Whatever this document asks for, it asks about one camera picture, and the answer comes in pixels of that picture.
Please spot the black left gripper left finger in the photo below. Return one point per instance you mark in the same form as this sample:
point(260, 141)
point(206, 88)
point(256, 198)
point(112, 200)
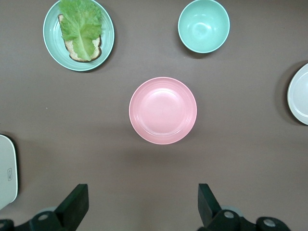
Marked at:
point(72, 207)

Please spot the brown table cloth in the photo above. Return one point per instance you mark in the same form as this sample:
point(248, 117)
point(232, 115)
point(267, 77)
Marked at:
point(154, 168)

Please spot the beige plate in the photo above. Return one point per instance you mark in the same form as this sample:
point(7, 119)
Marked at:
point(300, 96)

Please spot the pink plate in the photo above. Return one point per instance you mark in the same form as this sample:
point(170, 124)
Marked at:
point(163, 110)

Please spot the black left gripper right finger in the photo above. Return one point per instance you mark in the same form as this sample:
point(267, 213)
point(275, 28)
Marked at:
point(209, 211)

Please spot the green lettuce leaf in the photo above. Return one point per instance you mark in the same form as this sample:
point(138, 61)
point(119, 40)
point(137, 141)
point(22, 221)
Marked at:
point(79, 29)

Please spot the toasted bread slice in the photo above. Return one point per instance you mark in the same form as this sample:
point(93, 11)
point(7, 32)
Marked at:
point(70, 49)

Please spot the white tray at left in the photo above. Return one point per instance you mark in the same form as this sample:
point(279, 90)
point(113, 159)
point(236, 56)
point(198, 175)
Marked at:
point(6, 168)

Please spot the green bowl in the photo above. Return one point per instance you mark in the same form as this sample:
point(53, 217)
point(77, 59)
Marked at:
point(203, 26)

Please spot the green plate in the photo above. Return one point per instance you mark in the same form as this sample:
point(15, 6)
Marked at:
point(51, 36)

